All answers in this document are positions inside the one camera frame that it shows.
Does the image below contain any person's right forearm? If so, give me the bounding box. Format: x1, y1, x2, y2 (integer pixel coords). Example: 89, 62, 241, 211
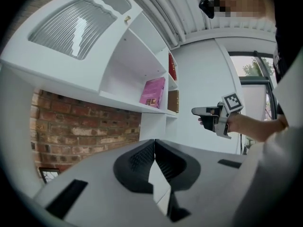
227, 113, 289, 143

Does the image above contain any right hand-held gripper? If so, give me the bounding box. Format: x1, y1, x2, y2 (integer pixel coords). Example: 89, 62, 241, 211
191, 92, 245, 139

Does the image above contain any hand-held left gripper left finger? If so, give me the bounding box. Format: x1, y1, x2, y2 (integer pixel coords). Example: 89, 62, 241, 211
33, 139, 170, 227

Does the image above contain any red book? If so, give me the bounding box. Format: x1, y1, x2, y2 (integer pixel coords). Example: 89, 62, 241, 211
168, 52, 178, 81

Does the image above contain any black picture frame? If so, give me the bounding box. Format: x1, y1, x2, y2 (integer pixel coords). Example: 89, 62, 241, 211
38, 167, 60, 185

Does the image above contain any grey window blind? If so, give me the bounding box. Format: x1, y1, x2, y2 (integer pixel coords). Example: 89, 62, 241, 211
240, 81, 273, 122

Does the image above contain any brown book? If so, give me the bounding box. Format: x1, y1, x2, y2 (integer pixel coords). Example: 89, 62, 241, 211
167, 89, 180, 114

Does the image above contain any dark framed window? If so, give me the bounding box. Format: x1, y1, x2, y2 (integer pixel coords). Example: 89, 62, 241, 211
228, 52, 277, 123

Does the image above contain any white glass cabinet door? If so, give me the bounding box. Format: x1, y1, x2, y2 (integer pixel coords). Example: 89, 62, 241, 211
0, 0, 144, 95

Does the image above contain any person's black shirt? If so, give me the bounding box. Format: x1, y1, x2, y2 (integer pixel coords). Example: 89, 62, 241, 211
272, 17, 294, 118

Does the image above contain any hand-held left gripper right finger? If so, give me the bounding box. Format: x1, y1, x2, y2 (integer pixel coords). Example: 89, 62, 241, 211
155, 139, 247, 227

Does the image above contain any black head-worn camera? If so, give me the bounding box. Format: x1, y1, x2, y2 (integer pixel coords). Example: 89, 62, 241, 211
198, 0, 215, 19

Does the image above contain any white desk with shelving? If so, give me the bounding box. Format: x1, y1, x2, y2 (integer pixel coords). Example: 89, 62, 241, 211
0, 0, 181, 142

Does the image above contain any pink book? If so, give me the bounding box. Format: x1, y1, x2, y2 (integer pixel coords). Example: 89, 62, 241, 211
139, 77, 166, 109

